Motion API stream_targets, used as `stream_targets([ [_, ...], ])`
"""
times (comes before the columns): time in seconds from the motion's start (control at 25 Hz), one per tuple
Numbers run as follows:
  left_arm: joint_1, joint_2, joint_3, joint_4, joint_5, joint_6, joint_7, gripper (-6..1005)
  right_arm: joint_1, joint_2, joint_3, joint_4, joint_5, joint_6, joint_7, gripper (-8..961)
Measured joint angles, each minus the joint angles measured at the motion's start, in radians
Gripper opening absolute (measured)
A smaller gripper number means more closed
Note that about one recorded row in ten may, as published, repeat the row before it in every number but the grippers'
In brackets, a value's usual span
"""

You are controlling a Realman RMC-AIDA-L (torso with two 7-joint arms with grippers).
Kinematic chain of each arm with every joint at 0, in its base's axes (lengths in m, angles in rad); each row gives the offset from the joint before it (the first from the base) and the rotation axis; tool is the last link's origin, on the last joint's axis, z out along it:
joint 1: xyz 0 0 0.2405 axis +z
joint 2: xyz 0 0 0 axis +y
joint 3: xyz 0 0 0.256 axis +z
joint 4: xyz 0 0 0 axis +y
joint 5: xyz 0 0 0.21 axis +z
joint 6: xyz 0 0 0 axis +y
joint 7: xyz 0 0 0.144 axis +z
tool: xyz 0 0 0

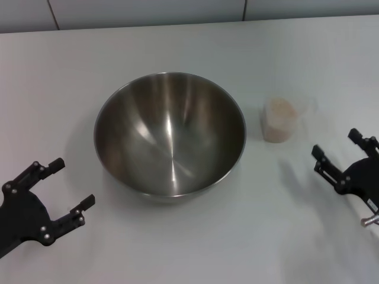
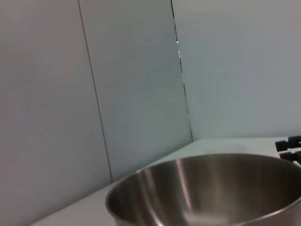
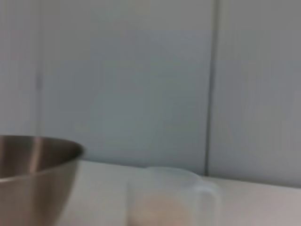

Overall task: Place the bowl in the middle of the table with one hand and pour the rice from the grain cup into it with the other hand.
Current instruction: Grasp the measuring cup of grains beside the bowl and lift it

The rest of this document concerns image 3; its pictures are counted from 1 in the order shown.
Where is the clear plastic measuring cup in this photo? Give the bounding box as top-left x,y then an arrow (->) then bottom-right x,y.
126,166 -> 221,226

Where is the stainless steel mixing bowl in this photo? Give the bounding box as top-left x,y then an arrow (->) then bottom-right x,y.
0,135 -> 85,226

